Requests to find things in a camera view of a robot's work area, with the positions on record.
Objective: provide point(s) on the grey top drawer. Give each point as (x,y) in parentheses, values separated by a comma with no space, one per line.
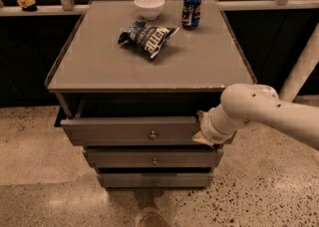
(131,131)

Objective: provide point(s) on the grey middle drawer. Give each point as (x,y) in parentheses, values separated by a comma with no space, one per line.
(152,156)

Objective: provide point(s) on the grey drawer cabinet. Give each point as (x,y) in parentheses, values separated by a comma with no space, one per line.
(95,76)

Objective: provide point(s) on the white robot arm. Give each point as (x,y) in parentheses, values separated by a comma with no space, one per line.
(242,104)

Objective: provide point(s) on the blue kettle chips bag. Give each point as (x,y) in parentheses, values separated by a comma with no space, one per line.
(149,38)

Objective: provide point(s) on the small yellow black object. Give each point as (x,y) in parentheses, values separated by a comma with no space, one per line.
(27,5)

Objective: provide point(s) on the white bowl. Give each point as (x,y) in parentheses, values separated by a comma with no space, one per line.
(149,9)

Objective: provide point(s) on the blue soda can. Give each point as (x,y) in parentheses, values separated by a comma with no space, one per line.
(190,14)

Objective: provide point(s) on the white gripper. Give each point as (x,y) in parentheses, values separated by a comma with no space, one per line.
(210,129)

